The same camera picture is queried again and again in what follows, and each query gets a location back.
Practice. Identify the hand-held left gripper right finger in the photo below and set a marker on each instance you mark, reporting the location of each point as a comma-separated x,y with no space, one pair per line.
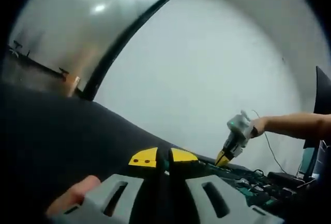
232,208

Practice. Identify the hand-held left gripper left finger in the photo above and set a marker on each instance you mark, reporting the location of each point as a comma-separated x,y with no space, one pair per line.
113,200

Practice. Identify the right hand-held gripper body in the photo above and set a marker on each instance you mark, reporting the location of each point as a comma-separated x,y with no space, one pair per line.
240,128

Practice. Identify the black toolbox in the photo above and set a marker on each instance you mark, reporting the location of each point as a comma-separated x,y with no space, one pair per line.
225,172

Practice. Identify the small green tool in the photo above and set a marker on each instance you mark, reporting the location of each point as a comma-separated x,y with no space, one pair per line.
166,167

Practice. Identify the person's right hand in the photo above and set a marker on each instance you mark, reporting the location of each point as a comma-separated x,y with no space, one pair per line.
260,127

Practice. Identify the person's left hand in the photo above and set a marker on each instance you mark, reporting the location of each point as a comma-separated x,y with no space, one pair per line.
72,195

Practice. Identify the teal display screen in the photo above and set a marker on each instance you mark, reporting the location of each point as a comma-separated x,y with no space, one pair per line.
309,162

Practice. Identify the open laptop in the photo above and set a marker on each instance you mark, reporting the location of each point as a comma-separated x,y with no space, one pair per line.
323,159

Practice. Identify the black wall monitor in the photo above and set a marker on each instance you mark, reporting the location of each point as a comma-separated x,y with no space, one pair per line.
323,97

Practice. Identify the black glass wall frame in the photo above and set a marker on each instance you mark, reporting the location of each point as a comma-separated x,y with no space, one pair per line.
91,89

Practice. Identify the light wooden post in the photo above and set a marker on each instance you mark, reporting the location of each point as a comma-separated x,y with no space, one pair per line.
74,87

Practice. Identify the dark long rail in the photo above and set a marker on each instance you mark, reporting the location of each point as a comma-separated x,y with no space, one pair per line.
38,65

